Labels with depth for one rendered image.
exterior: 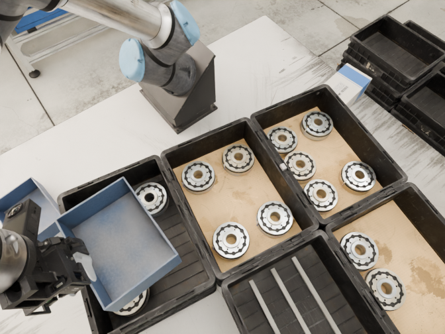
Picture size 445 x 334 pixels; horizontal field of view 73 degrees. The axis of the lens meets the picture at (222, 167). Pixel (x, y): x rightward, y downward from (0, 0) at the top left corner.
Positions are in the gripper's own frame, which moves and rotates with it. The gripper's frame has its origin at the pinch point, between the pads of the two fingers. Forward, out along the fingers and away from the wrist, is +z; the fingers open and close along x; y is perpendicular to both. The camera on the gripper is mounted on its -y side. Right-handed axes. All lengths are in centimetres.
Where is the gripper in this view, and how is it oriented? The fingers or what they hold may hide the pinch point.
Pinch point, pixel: (81, 263)
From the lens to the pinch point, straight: 63.2
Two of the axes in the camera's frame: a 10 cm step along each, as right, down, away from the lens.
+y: 5.9, 7.2, -3.7
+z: 1.0, 3.9, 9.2
